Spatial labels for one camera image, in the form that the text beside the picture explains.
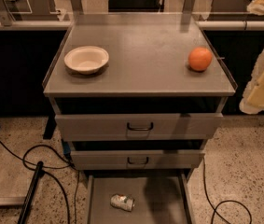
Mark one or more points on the grey drawer cabinet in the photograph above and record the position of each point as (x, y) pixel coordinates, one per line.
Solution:
(147, 73)

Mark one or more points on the bottom grey drawer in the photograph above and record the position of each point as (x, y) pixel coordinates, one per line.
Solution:
(159, 199)

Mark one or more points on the grey drawer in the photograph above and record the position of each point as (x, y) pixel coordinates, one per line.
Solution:
(113, 127)
(117, 159)
(159, 199)

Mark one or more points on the top grey drawer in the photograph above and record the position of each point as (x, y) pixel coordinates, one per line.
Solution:
(113, 127)

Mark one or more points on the middle grey drawer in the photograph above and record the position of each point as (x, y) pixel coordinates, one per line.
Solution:
(117, 159)

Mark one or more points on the orange fruit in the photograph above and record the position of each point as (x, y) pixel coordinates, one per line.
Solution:
(199, 59)

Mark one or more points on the white paper bowl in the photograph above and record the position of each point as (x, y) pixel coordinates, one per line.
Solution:
(86, 60)

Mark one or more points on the black metal pole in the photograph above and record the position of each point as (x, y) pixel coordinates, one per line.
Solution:
(30, 194)

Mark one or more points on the top drawer black handle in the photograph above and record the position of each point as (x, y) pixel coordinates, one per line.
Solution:
(140, 128)

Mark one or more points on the drawer black handle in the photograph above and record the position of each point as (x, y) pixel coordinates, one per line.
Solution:
(140, 128)
(137, 160)

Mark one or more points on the middle drawer black handle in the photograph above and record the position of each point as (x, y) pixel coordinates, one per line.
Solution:
(137, 160)

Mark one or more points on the white horizontal rail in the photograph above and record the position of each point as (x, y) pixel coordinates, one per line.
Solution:
(204, 25)

